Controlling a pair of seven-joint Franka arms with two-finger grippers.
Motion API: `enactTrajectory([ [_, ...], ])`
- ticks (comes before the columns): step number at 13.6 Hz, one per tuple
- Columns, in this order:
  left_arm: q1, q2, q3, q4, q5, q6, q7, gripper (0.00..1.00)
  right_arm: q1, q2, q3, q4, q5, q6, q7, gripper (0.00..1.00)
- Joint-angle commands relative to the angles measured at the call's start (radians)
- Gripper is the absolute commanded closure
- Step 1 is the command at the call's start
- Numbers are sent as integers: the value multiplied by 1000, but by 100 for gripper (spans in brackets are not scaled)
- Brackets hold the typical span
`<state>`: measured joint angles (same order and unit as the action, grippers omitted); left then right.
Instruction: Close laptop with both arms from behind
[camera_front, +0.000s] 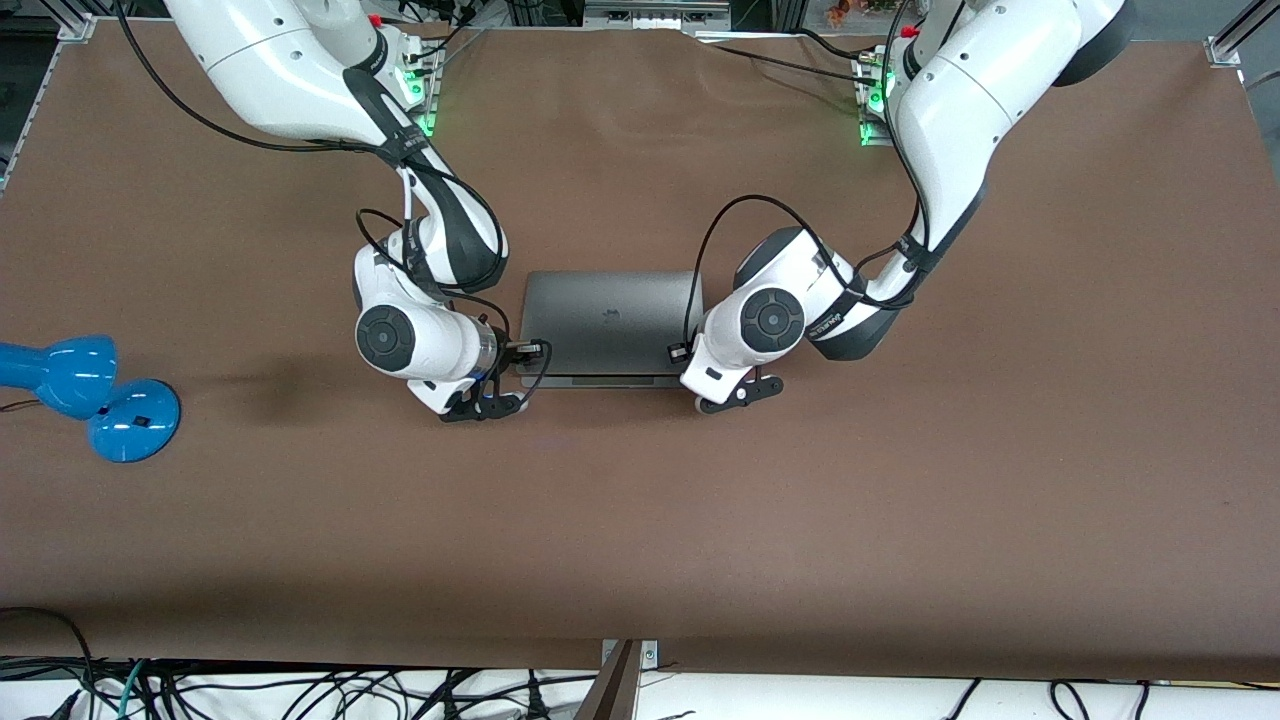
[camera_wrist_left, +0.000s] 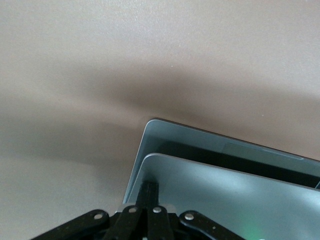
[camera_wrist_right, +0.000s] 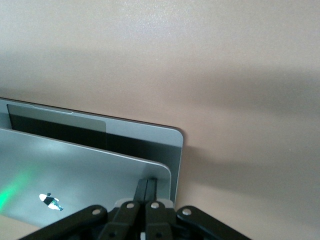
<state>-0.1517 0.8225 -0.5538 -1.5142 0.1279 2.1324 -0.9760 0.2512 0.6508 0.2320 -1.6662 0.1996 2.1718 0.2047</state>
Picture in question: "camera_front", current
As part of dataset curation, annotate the black base connector cable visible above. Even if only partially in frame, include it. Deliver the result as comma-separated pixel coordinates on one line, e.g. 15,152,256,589
415,22,491,73

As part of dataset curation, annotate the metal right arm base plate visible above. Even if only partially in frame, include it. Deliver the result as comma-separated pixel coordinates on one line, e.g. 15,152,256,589
400,40,441,138

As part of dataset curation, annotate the aluminium frame corner profile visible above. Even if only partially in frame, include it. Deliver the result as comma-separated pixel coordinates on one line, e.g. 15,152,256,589
0,0,101,191
1203,0,1280,69

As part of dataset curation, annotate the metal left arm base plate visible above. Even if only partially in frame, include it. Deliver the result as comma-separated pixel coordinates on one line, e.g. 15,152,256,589
858,55,901,148

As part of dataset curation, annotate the long black table cable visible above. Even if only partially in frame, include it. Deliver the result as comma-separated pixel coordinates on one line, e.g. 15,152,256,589
712,44,881,87

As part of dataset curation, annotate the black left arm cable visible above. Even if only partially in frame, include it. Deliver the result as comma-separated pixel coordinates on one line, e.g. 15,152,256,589
668,0,926,366

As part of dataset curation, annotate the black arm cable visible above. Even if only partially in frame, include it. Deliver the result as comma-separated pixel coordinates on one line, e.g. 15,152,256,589
113,0,553,406
668,0,926,366

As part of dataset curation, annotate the black looped floor cable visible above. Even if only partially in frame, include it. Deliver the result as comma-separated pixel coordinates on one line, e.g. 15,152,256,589
0,607,96,720

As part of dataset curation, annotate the blue desk lamp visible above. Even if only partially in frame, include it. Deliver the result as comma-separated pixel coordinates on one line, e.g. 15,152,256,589
0,335,183,464

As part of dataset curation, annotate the grey laptop computer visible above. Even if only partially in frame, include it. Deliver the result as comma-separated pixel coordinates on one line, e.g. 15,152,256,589
520,270,706,389

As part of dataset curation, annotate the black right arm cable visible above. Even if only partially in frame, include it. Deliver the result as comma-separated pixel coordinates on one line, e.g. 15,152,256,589
113,0,553,406

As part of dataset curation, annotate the grey power strip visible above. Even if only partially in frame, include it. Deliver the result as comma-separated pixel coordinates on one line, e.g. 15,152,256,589
583,0,733,31

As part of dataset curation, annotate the teal cable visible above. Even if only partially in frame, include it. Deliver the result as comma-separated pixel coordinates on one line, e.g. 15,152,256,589
118,658,151,719

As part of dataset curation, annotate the grey metal strut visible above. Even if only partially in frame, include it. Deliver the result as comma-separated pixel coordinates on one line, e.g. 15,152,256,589
575,640,643,720

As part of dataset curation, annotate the short black table cable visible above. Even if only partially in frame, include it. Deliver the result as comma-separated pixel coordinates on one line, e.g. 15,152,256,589
795,28,879,61

